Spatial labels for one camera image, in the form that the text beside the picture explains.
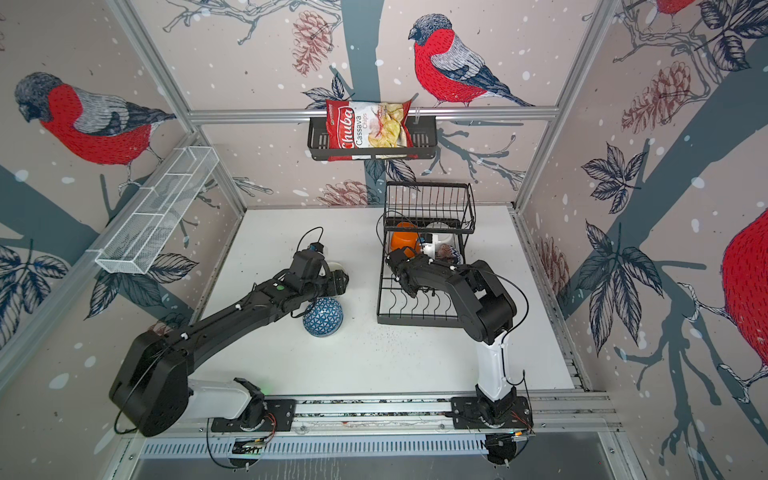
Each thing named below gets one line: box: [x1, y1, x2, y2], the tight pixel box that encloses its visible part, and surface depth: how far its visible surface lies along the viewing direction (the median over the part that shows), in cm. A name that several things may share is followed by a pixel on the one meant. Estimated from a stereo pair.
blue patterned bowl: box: [303, 297, 344, 338], surface depth 89 cm
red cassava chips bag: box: [326, 100, 419, 162], surface depth 89 cm
